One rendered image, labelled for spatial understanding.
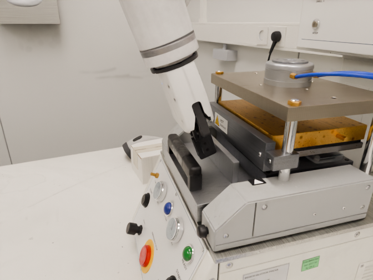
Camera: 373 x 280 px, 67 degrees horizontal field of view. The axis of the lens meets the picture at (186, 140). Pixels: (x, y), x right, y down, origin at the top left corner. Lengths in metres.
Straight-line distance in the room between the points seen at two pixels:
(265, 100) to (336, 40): 0.26
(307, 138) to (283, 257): 0.18
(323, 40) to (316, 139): 0.26
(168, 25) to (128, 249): 0.47
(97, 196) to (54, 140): 1.21
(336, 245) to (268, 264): 0.11
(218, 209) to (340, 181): 0.18
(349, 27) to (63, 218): 0.75
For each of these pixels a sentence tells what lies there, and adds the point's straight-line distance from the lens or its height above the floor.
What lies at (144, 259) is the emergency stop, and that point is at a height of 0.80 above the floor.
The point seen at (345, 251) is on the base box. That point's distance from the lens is 0.53.
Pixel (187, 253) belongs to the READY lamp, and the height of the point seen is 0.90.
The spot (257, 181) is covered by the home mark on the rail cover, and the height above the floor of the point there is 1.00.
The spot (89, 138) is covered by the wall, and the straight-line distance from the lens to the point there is 2.04.
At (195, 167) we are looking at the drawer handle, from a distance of 0.42.
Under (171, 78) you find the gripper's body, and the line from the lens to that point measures 0.40.
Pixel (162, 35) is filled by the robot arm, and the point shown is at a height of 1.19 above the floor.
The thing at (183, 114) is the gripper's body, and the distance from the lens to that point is 0.41.
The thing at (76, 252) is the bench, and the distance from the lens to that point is 0.70.
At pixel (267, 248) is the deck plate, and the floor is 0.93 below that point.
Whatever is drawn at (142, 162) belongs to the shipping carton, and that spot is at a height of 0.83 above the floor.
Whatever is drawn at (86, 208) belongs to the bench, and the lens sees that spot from 0.82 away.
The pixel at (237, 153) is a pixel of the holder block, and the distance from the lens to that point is 0.52.
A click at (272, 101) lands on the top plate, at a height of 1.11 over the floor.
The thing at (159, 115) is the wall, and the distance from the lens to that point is 2.10.
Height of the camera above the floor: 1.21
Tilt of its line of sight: 22 degrees down
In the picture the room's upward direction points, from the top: straight up
